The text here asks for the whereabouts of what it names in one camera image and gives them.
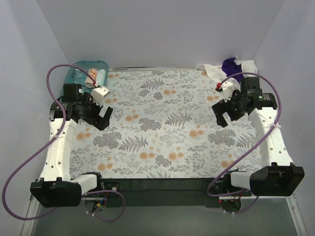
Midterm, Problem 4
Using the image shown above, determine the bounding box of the purple towel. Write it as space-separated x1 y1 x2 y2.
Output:
221 57 243 77

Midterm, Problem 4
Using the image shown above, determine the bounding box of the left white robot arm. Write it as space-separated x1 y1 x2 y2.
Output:
30 84 113 207

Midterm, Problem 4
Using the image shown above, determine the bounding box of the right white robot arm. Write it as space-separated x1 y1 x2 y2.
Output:
206 72 305 197

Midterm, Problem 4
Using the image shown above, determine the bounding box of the orange patterned rolled towel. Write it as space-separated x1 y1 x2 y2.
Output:
85 68 98 89

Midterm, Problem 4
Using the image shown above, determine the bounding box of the white towel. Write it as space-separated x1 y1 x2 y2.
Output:
195 58 258 82

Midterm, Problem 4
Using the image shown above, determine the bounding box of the mint rolled towel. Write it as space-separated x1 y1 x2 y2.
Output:
95 69 106 86

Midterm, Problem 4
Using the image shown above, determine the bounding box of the floral table mat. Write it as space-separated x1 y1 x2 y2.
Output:
69 70 256 178

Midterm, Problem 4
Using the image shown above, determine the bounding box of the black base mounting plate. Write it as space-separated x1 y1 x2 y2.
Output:
85 178 251 212

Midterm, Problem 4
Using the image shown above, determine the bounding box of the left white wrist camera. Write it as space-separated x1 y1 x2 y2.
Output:
91 86 110 107

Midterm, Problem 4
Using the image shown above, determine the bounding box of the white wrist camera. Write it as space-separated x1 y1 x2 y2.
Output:
91 86 110 107
216 81 238 102

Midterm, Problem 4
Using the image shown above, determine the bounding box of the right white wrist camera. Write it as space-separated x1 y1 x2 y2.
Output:
216 81 238 102

